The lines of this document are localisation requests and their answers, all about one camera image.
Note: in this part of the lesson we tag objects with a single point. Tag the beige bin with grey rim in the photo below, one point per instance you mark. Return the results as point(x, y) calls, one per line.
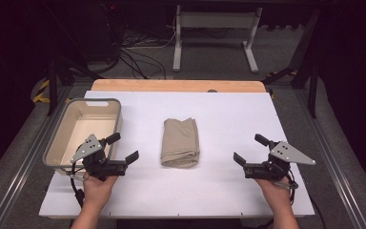
point(85, 122)

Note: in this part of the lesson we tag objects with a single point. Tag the white board mat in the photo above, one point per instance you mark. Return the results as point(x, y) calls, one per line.
point(222, 127)

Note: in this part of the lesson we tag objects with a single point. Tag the person's left hand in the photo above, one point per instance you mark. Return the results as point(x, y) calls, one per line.
point(97, 191)

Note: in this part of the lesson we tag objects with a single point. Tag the black metal stand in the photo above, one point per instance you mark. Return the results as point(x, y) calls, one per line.
point(52, 86)
point(313, 89)

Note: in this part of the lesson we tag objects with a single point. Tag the aluminium rail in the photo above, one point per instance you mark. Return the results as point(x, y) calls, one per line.
point(333, 159)
point(22, 171)

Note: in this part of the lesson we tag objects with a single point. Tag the white metal stand frame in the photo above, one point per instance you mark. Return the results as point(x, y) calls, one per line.
point(216, 19)

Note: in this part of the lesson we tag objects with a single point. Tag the black equipment box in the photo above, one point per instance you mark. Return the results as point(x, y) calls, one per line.
point(103, 28)

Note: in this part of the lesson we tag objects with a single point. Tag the yellow black hazard tape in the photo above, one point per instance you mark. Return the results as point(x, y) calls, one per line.
point(41, 92)

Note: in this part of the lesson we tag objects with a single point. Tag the beige cloth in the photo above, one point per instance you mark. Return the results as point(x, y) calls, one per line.
point(180, 143)

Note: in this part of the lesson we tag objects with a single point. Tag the person's right hand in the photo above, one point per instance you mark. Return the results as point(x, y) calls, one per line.
point(276, 192)

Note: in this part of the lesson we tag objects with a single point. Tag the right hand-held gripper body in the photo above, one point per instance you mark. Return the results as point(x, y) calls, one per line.
point(286, 154)

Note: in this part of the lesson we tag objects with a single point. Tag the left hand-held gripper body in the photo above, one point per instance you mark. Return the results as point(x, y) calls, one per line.
point(90, 149)

